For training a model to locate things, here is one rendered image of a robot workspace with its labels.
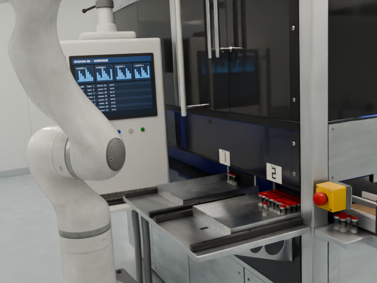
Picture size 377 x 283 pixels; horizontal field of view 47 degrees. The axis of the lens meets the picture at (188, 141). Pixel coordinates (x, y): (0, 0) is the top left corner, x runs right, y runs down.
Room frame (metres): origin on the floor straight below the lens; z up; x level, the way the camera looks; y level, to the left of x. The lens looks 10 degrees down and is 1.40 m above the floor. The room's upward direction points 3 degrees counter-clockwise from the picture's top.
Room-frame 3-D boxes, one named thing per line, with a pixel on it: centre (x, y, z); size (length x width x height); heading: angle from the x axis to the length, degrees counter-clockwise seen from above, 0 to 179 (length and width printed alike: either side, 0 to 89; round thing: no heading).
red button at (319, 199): (1.23, -0.38, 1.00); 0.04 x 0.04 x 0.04; 25
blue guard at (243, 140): (2.22, 0.06, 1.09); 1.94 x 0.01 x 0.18; 25
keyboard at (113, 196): (1.96, 0.32, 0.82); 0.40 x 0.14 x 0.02; 110
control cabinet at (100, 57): (2.15, 0.37, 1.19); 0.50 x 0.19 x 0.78; 110
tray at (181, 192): (1.73, -0.07, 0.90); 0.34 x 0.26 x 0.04; 115
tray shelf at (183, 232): (1.54, -0.07, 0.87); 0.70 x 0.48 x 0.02; 25
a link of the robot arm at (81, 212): (0.97, 0.28, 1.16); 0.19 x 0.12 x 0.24; 64
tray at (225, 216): (1.42, -0.21, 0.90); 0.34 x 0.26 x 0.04; 115
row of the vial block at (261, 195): (1.46, -0.29, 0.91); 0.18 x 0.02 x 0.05; 25
